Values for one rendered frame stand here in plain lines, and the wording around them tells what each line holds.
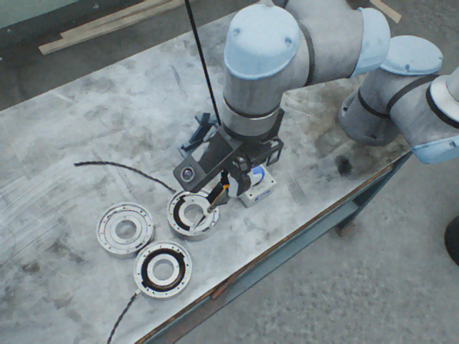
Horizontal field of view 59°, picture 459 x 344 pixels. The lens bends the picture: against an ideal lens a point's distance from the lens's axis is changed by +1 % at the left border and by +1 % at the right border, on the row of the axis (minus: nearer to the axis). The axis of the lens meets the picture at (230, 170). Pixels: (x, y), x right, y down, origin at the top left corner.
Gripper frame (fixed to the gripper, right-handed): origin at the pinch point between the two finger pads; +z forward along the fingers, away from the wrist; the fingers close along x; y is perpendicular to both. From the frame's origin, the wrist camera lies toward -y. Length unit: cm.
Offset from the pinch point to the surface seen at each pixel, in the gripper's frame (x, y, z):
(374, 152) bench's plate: -4.7, 39.1, 13.2
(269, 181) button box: 0.2, 11.3, 8.6
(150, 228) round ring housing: 4.2, -13.8, 9.8
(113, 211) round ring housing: 11.3, -18.3, 10.1
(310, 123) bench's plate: 9.4, 31.3, 13.2
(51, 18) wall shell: 164, 4, 86
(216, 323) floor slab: -8, -3, 93
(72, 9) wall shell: 164, 15, 85
